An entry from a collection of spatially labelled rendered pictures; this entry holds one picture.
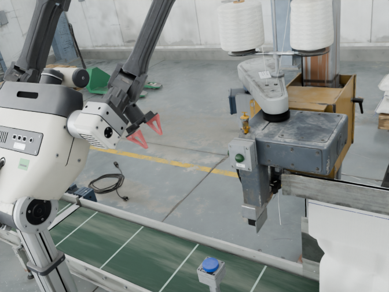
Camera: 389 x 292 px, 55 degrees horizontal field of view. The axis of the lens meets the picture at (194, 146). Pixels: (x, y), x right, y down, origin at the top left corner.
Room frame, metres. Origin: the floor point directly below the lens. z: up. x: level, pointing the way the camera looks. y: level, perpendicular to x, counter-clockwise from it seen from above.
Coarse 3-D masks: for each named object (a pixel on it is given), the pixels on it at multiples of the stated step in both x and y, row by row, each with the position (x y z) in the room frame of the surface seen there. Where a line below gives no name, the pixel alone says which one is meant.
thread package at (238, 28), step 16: (240, 0) 1.44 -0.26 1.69; (256, 0) 1.43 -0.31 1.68; (224, 16) 1.38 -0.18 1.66; (240, 16) 1.35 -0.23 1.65; (256, 16) 1.36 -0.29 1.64; (224, 32) 1.38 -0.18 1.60; (240, 32) 1.35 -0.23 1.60; (256, 32) 1.36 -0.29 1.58; (224, 48) 1.39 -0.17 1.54; (240, 48) 1.35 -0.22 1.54
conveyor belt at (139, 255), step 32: (64, 224) 2.11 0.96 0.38; (96, 224) 2.05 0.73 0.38; (128, 224) 1.99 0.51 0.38; (96, 256) 1.74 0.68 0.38; (128, 256) 1.69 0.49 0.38; (160, 256) 1.65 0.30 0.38; (192, 256) 1.60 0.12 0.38; (224, 256) 1.56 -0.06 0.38; (160, 288) 1.41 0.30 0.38; (192, 288) 1.38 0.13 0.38; (224, 288) 1.34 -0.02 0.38; (256, 288) 1.31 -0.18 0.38; (288, 288) 1.28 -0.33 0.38
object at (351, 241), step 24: (312, 216) 1.10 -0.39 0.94; (336, 216) 1.05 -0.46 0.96; (360, 216) 1.00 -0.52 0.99; (384, 216) 0.96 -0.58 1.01; (336, 240) 1.04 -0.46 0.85; (360, 240) 0.99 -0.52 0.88; (384, 240) 0.95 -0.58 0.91; (336, 264) 0.98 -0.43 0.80; (360, 264) 0.94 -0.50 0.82; (384, 264) 0.92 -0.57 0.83; (336, 288) 0.97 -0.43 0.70; (360, 288) 0.91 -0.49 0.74; (384, 288) 0.86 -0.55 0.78
